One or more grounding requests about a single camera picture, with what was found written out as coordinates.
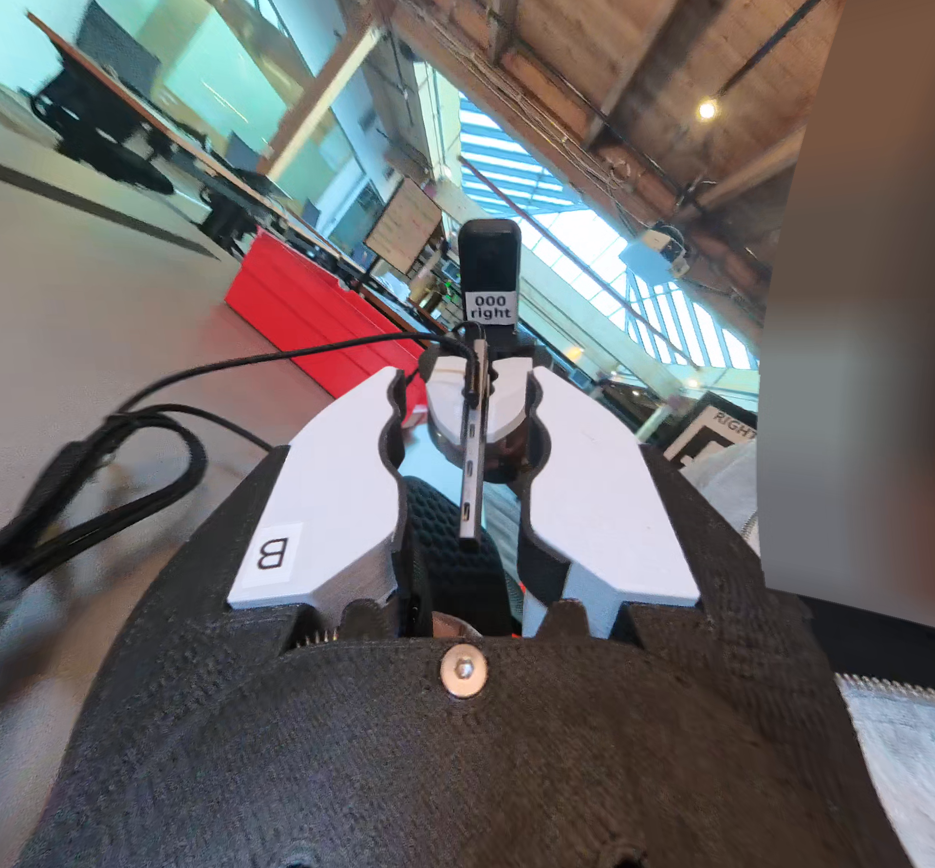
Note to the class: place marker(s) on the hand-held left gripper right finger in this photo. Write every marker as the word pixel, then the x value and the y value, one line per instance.
pixel 606 510

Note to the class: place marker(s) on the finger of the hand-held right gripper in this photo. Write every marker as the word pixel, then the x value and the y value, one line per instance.
pixel 447 400
pixel 508 393

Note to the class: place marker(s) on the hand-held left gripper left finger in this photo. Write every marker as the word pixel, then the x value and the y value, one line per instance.
pixel 329 503

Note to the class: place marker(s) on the grey usb hub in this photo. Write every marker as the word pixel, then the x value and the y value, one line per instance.
pixel 473 473

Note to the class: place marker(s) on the red plastic bin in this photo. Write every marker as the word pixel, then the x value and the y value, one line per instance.
pixel 307 305

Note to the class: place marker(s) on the person's left hand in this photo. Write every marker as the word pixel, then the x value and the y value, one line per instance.
pixel 456 627

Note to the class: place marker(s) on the whiteboard with writing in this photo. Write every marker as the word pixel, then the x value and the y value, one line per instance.
pixel 402 225

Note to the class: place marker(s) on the black white marker sign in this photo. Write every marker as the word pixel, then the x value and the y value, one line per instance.
pixel 719 437

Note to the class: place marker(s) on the white ceiling-mounted device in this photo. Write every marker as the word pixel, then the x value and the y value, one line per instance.
pixel 654 250

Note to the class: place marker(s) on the long wooden office desk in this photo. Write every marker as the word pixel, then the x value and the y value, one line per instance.
pixel 234 221

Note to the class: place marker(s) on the ceiling spot lamp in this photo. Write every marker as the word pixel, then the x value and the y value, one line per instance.
pixel 707 109

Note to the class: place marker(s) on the black office chair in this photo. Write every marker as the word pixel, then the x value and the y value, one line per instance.
pixel 109 50
pixel 242 152

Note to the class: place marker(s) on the person's black shirt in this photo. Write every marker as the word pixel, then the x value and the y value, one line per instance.
pixel 876 649

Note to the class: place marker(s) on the wooden support post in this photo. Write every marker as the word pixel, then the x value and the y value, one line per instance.
pixel 325 97

